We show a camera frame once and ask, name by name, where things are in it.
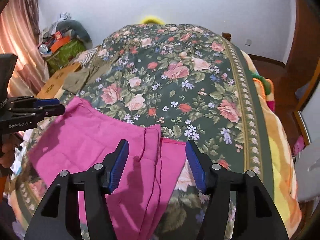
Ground magenta pink pants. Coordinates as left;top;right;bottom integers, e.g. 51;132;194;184
28;97;186;239

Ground grey bundled clothing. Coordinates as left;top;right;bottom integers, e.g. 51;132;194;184
56;20;91;43

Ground person's left hand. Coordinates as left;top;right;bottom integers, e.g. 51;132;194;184
0;142;15;168

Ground olive green folded garment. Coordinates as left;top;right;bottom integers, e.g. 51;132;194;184
62;53;119;94

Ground orange box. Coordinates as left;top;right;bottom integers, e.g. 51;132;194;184
50;36;71;53

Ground pink window curtain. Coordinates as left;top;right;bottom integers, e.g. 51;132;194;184
1;0;49;96

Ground wooden wardrobe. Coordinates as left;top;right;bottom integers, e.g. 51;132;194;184
286;0;319;144

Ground floral dark green bedspread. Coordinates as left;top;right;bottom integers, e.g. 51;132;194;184
9;24;274;239

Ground yellow foam bed rail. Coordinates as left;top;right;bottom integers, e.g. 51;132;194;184
140;15;165;25

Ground white wall socket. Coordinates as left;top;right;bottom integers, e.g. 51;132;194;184
245;39;252;46

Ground wooden bed post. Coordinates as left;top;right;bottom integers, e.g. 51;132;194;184
221;33;231;41

